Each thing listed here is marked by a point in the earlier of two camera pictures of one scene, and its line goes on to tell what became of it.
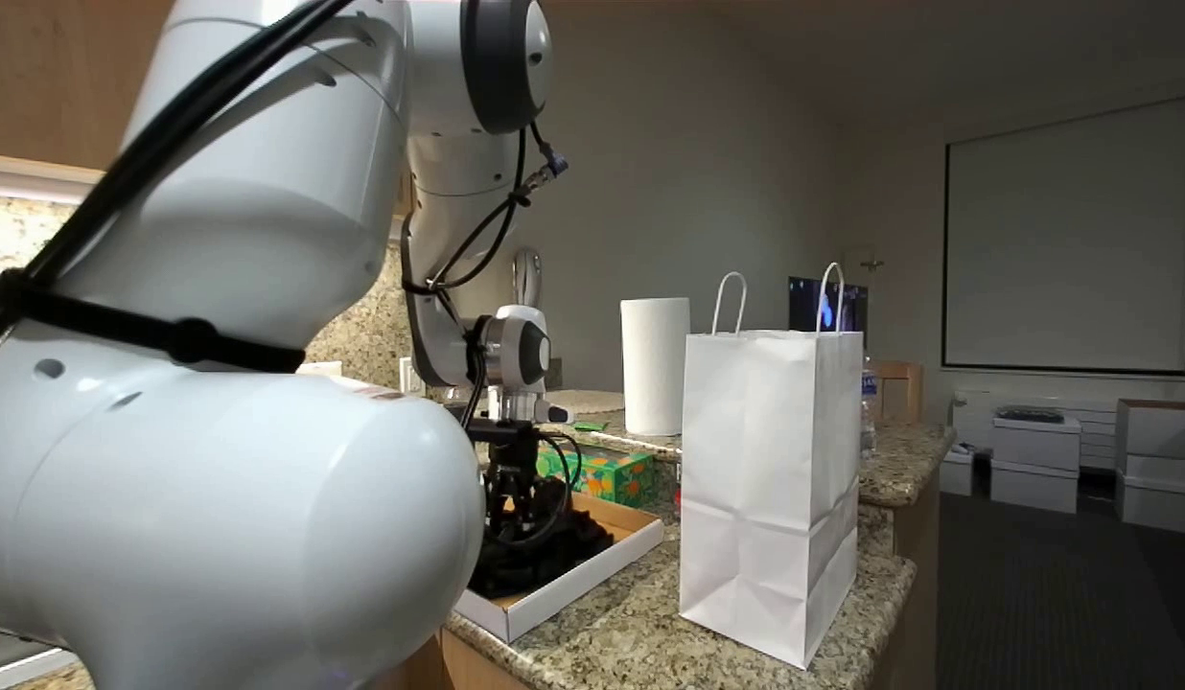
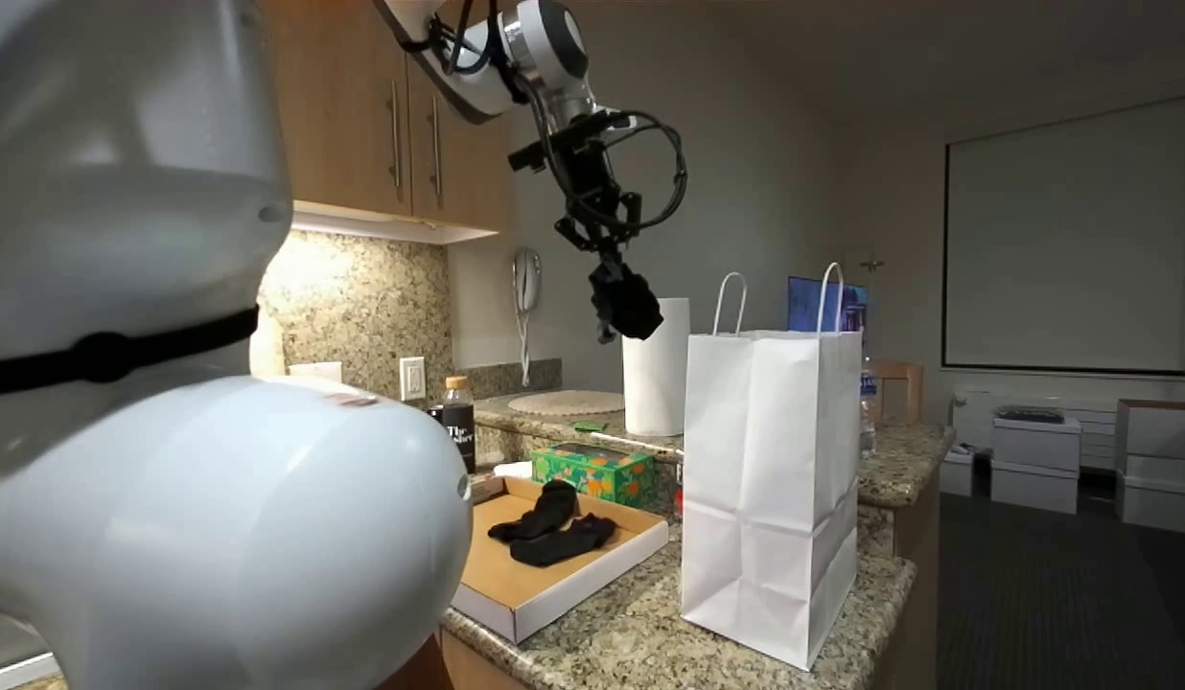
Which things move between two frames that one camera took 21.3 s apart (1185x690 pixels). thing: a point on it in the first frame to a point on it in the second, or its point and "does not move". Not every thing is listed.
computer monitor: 814,303 does not move
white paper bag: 767,480 does not move
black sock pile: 515,564 to 621,302
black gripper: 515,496 to 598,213
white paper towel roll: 654,365 does not move
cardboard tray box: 502,616 does not move
